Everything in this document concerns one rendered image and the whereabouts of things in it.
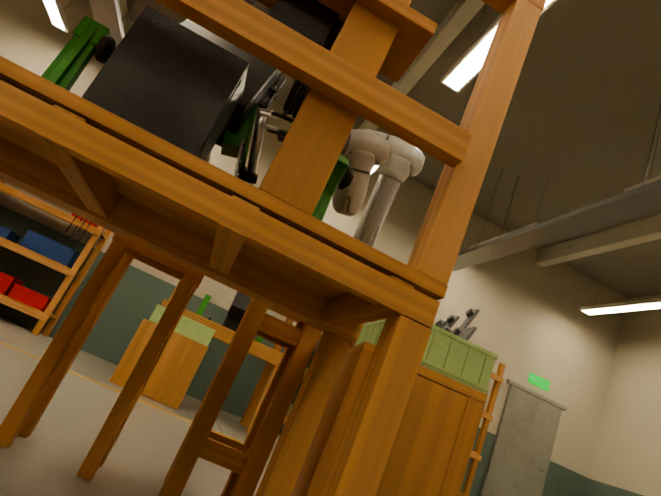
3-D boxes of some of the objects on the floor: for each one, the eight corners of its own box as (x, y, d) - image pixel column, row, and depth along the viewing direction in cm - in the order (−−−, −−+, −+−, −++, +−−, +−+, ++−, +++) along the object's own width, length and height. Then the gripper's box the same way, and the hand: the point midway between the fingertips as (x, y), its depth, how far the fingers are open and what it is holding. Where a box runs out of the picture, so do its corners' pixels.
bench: (-224, 370, 132) (-30, 122, 160) (259, 553, 156) (356, 310, 184) (-626, 386, 67) (-180, -38, 95) (309, 695, 91) (449, 285, 119)
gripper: (321, 155, 163) (253, 138, 157) (334, 110, 156) (264, 91, 150) (323, 163, 157) (252, 145, 151) (337, 117, 149) (264, 95, 144)
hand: (269, 120), depth 151 cm, fingers closed on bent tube, 3 cm apart
